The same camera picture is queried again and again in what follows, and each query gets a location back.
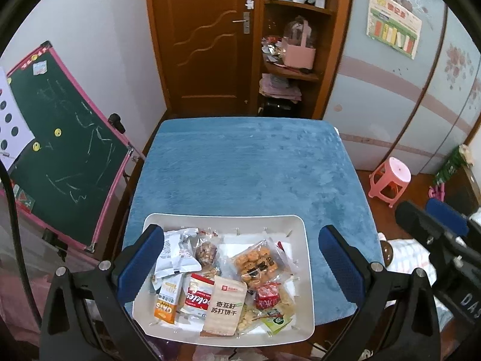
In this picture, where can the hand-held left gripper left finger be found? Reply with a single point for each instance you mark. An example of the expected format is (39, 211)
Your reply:
(141, 263)

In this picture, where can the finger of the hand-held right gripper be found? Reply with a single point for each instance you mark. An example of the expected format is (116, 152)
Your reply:
(447, 214)
(417, 220)

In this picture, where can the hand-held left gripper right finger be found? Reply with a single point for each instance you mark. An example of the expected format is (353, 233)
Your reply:
(338, 263)

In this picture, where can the white grey snack packet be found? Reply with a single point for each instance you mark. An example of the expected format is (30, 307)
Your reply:
(176, 252)

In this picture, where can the orange white snack packet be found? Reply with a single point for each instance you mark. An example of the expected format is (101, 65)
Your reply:
(167, 304)

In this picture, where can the white plastic tray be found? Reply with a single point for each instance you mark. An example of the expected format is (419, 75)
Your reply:
(169, 222)

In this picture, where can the clear rice cracker packet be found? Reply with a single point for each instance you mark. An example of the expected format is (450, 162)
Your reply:
(248, 317)
(288, 300)

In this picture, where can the red white cookie packet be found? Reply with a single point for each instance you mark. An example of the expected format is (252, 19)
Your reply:
(197, 297)

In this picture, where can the small clear nut packet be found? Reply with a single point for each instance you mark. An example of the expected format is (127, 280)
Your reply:
(206, 252)

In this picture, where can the red candy packet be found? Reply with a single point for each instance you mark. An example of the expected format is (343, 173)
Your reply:
(268, 295)

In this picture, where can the clear brown biscuit packet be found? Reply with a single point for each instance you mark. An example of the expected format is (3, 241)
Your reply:
(255, 263)

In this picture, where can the green snack packet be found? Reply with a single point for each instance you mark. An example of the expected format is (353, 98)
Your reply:
(278, 321)

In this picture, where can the beige cracker packet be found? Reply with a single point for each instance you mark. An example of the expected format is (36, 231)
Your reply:
(225, 308)

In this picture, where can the pink toy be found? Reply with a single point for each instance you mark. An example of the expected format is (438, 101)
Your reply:
(436, 191)

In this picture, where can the dark wooden cabinet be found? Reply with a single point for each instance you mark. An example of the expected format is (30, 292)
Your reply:
(464, 191)

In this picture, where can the dark shiny ball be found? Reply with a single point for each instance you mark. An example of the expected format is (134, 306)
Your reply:
(387, 250)

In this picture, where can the pink plastic stool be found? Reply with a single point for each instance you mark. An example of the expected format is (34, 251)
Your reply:
(390, 176)

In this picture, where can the green printed carton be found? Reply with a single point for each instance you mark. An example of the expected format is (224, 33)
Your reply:
(449, 163)

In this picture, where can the floral sliding door wardrobe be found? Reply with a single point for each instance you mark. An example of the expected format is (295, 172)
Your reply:
(383, 94)

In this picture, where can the blue plush table cloth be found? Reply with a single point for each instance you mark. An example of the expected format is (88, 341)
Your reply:
(244, 165)

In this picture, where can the pink framed green chalkboard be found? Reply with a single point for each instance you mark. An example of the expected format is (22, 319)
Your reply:
(67, 139)

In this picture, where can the black box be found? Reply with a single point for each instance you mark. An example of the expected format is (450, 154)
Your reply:
(280, 108)

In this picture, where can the white paper with black dots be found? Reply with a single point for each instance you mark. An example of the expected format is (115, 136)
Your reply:
(15, 128)

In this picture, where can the folded pink clothes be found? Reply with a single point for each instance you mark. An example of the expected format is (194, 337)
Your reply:
(280, 87)

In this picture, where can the wooden corner shelf unit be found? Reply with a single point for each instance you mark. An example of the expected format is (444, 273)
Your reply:
(336, 45)

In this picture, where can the pink basket with clear dome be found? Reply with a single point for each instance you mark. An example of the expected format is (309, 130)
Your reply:
(300, 54)

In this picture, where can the brown wooden door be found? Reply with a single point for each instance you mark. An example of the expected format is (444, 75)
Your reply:
(203, 64)

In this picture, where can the pile of shiny wrappers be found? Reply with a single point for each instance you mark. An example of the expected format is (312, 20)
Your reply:
(272, 49)

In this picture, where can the white door hook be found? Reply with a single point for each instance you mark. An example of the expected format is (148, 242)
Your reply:
(249, 3)

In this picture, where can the wall poster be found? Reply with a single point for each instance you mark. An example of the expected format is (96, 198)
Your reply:
(392, 22)

